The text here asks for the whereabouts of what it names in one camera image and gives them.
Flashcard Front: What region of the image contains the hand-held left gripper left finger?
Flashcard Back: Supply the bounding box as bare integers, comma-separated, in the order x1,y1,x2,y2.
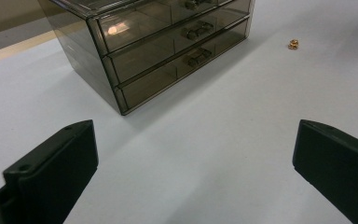
0,119,100,224

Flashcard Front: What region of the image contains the light wooden table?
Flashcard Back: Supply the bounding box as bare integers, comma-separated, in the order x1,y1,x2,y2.
0,30,59,68

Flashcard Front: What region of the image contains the smoky clear drawer organizer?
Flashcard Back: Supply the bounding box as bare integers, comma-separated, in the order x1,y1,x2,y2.
36,0,257,117

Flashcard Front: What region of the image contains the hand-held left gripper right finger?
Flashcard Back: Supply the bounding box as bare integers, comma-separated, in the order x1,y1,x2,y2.
292,119,358,224

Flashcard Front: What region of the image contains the small screw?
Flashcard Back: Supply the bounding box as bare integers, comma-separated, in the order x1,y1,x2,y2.
287,38,300,51

